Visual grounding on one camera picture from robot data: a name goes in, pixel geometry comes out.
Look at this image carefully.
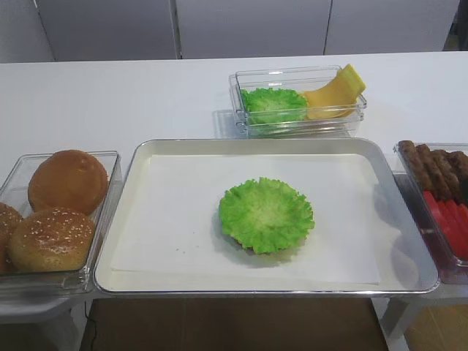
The green lettuce leaf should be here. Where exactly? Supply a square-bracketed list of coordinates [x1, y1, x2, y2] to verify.
[219, 177, 315, 249]
[241, 88, 308, 124]

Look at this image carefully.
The clear plastic lettuce cheese container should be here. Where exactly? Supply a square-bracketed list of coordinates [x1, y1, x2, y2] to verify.
[229, 65, 367, 138]

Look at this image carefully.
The yellow cheese slice top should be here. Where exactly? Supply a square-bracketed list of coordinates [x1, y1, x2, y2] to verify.
[302, 64, 366, 107]

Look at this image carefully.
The silver metal baking tray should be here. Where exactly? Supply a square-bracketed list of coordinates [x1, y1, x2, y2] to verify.
[94, 138, 439, 295]

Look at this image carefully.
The bottom bun half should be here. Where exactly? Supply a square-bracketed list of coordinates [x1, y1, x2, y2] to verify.
[232, 236, 292, 254]

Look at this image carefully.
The white parchment paper sheet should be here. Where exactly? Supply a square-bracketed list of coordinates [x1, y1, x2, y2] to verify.
[110, 154, 381, 284]

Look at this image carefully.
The plain brown top bun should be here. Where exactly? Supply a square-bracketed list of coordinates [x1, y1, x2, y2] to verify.
[28, 150, 107, 215]

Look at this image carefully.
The brown meat patty leftmost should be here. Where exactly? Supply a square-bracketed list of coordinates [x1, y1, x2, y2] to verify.
[398, 140, 434, 192]

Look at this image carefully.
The brown meat patty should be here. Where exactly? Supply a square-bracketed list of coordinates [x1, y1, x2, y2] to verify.
[431, 150, 467, 205]
[447, 151, 468, 181]
[398, 140, 434, 192]
[416, 144, 452, 201]

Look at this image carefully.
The clear plastic bun container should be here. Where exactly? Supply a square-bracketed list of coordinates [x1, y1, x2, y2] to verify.
[1, 151, 123, 298]

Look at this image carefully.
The sesame bun front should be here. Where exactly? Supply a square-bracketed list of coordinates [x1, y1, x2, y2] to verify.
[7, 208, 95, 273]

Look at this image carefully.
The red tomato slice left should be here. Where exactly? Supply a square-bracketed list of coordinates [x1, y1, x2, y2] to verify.
[423, 191, 453, 252]

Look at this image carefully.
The red tomato slice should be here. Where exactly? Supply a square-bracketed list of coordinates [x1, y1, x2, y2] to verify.
[447, 200, 467, 235]
[423, 191, 453, 252]
[437, 201, 467, 260]

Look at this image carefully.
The clear plastic meat tomato container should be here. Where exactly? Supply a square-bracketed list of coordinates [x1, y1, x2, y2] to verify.
[394, 142, 467, 284]

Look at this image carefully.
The white table leg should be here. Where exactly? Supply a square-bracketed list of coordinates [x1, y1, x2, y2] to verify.
[371, 298, 422, 351]

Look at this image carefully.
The red tomato slice middle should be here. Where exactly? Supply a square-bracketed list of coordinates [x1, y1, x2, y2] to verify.
[437, 201, 467, 260]

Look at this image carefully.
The brown meat patty rightmost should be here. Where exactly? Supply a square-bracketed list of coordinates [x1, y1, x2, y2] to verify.
[447, 151, 468, 181]

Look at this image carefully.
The sesame bun left edge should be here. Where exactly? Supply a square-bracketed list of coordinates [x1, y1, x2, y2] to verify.
[0, 203, 23, 273]

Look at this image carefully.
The red tomato slice right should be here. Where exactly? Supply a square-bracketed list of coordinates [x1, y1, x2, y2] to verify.
[447, 200, 467, 235]

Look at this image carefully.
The thin black cable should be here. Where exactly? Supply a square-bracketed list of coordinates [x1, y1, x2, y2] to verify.
[83, 298, 97, 351]

